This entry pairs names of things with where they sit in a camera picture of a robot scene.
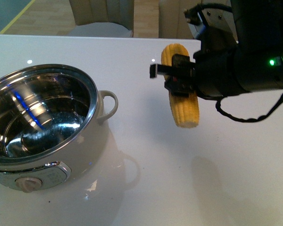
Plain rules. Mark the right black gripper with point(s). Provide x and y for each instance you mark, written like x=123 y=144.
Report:
x=214 y=76

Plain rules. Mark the yellow corn cob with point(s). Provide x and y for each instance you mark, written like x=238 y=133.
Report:
x=185 y=110

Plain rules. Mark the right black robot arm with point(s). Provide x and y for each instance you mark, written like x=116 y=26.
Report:
x=241 y=51

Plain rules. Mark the beige electric cooking pot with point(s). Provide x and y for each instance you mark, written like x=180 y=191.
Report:
x=52 y=125

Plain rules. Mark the right beige dining chair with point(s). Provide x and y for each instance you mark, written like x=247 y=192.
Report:
x=172 y=22

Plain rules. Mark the beige dining chair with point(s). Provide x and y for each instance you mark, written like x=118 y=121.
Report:
x=103 y=18
x=172 y=22

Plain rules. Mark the left beige dining chair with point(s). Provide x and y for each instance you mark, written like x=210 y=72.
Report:
x=103 y=18

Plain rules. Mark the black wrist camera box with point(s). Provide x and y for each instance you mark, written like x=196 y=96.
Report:
x=204 y=16

